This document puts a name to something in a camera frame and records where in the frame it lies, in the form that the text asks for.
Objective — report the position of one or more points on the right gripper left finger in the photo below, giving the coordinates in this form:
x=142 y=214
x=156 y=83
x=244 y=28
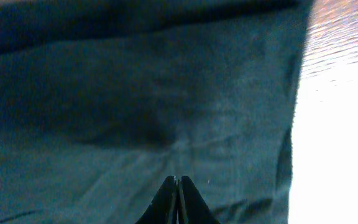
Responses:
x=163 y=207

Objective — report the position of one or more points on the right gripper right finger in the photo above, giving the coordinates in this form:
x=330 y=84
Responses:
x=191 y=208

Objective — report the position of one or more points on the black shorts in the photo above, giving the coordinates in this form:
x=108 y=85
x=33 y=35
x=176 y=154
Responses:
x=102 y=101

